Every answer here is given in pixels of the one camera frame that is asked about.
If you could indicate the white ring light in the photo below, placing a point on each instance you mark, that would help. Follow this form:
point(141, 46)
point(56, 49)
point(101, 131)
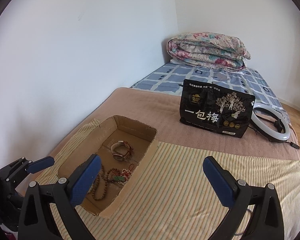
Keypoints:
point(271, 124)

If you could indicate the black snack bag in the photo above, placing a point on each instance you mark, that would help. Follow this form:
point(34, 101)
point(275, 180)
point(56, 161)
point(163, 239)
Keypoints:
point(215, 108)

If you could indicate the brown bed blanket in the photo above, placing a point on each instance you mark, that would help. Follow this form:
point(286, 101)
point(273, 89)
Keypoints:
point(161, 111)

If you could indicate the brown cardboard tray box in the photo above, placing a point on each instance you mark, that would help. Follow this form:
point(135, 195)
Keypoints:
point(115, 128)

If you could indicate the folded floral quilt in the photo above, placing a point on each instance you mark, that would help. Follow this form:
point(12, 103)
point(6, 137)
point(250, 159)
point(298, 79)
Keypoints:
point(211, 50)

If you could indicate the brown leather wrist watch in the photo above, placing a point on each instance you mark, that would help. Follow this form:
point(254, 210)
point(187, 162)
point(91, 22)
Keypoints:
point(121, 150)

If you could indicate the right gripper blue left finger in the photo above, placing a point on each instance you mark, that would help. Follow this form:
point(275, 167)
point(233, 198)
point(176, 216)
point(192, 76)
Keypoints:
point(82, 179)

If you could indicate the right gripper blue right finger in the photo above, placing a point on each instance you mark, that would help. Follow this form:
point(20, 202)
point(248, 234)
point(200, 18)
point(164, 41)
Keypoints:
point(221, 180)

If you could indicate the red string jade pendant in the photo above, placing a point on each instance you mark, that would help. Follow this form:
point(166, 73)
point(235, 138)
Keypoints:
point(122, 176)

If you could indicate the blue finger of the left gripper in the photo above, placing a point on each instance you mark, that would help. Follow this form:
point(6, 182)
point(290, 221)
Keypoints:
point(39, 165)

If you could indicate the blue plaid mattress sheet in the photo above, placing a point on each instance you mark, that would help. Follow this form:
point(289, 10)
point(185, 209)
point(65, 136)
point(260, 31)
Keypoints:
point(168, 78)

